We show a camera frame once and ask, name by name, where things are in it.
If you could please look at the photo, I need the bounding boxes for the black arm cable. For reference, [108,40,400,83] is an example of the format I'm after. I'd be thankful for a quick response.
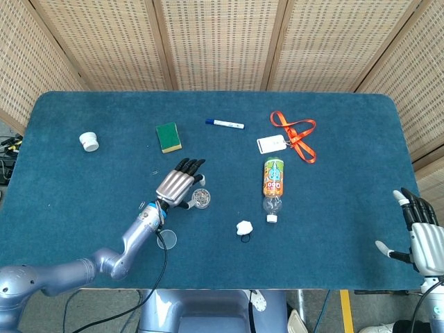
[62,207,169,333]
[412,279,444,333]

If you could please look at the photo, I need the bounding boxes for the green and yellow sponge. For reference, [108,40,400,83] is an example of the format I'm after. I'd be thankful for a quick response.
[155,122,183,154]

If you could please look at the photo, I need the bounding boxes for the clear badge card holder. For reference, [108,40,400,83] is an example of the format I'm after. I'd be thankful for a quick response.
[256,134,288,155]

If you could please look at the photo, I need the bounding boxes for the blue capped whiteboard marker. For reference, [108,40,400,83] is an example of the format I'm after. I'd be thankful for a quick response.
[205,118,246,130]

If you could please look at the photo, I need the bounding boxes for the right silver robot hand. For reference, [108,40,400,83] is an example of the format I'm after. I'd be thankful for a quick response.
[375,188,444,278]

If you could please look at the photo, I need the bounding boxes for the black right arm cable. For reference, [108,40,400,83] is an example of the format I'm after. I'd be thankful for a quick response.
[412,279,444,333]

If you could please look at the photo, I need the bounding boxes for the clear round plastic lid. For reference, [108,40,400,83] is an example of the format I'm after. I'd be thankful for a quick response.
[156,228,178,250]

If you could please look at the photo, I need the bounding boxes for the black floor cable bundle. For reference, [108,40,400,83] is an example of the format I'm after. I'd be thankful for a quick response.
[0,134,24,187]

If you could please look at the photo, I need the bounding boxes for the metal table leg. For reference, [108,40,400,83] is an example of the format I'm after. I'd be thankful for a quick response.
[296,289,308,324]

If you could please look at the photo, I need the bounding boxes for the woven folding screen panel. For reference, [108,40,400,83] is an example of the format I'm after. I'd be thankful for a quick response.
[30,0,175,92]
[357,0,444,164]
[152,0,289,92]
[0,0,89,136]
[266,0,426,93]

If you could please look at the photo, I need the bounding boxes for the white perforated bracket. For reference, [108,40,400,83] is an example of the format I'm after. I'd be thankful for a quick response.
[248,290,268,314]

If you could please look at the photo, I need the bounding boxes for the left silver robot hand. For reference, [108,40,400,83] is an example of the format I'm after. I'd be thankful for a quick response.
[155,157,207,210]

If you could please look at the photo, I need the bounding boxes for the orange lanyard strap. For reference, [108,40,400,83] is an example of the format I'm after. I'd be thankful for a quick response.
[270,110,317,165]

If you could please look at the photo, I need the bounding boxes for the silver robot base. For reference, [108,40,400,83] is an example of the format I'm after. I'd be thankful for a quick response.
[138,289,289,333]

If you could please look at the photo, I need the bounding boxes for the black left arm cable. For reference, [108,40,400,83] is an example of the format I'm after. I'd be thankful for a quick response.
[62,207,169,333]

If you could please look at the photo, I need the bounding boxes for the blue floor cable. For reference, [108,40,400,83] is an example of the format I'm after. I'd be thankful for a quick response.
[313,289,331,333]

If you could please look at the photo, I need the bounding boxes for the clear round container of clips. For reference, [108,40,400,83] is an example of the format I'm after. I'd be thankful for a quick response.
[191,188,212,210]

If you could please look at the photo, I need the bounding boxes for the orange label plastic bottle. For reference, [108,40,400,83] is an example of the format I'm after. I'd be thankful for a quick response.
[262,156,287,223]

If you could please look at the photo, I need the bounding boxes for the white plastic jar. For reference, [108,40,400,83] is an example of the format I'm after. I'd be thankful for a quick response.
[78,131,100,153]

